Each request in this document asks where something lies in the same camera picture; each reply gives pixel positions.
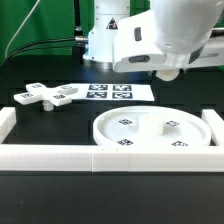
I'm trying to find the white front fence bar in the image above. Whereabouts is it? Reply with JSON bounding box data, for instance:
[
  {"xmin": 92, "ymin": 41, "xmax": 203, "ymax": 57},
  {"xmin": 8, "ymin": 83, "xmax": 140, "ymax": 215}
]
[{"xmin": 0, "ymin": 144, "xmax": 224, "ymax": 172}]

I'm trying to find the white round table top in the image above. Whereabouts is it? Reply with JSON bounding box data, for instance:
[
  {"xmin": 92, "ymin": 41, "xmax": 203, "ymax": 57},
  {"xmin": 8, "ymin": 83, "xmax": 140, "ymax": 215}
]
[{"xmin": 93, "ymin": 106, "xmax": 211, "ymax": 147}]

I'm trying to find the black vertical post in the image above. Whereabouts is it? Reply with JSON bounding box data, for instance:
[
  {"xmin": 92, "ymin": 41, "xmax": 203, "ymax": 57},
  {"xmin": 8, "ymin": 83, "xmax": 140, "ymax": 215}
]
[{"xmin": 73, "ymin": 0, "xmax": 83, "ymax": 36}]

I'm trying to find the white fence bar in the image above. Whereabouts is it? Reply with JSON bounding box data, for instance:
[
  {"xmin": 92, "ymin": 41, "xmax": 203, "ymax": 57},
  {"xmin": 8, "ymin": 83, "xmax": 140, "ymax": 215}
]
[
  {"xmin": 201, "ymin": 109, "xmax": 224, "ymax": 146},
  {"xmin": 0, "ymin": 144, "xmax": 224, "ymax": 172},
  {"xmin": 0, "ymin": 107, "xmax": 16, "ymax": 144}
]

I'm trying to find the white cross-shaped table base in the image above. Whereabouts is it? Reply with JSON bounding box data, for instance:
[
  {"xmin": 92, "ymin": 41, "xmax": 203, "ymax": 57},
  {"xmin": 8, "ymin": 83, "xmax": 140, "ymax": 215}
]
[{"xmin": 14, "ymin": 83, "xmax": 78, "ymax": 112}]

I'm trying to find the white left fence bar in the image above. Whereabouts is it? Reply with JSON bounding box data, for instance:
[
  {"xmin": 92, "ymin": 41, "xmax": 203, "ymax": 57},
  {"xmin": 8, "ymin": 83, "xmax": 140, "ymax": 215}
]
[{"xmin": 0, "ymin": 107, "xmax": 16, "ymax": 144}]

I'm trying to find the black cable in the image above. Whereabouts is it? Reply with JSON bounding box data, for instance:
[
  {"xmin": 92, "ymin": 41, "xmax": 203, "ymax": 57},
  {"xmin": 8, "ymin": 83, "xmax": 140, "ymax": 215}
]
[{"xmin": 1, "ymin": 36, "xmax": 89, "ymax": 66}]

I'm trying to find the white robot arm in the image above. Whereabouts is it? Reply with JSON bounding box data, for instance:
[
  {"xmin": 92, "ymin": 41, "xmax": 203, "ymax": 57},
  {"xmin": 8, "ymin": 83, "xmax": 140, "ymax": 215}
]
[{"xmin": 83, "ymin": 0, "xmax": 224, "ymax": 72}]

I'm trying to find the white cable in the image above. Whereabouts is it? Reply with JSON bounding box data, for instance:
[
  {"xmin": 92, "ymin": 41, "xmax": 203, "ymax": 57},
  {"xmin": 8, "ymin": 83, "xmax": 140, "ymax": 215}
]
[{"xmin": 4, "ymin": 0, "xmax": 42, "ymax": 60}]

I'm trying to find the white marker sheet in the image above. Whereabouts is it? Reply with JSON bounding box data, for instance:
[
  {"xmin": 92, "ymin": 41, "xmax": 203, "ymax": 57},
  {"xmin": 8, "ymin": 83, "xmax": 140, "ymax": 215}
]
[{"xmin": 71, "ymin": 83, "xmax": 155, "ymax": 102}]

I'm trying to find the white right fence bar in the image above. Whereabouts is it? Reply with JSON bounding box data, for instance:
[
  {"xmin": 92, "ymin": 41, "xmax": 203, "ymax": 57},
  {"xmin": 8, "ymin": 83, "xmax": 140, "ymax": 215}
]
[{"xmin": 201, "ymin": 109, "xmax": 224, "ymax": 146}]

